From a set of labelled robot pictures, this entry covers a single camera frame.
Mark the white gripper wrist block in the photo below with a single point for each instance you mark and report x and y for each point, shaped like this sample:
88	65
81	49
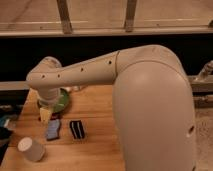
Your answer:
47	98

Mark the blue sponge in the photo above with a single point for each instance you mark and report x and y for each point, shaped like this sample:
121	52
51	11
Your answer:
52	131

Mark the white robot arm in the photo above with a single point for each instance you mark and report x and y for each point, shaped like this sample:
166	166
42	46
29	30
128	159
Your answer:
152	102

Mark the black striped eraser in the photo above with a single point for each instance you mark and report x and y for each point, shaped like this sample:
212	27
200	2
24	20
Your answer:
77	129

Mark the white ceramic cup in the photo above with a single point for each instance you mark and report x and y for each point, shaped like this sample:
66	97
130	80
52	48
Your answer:
31	149

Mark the dark red small object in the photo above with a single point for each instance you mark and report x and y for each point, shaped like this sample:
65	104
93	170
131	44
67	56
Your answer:
53	117

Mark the green round plate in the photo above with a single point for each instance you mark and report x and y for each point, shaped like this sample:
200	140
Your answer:
61	104

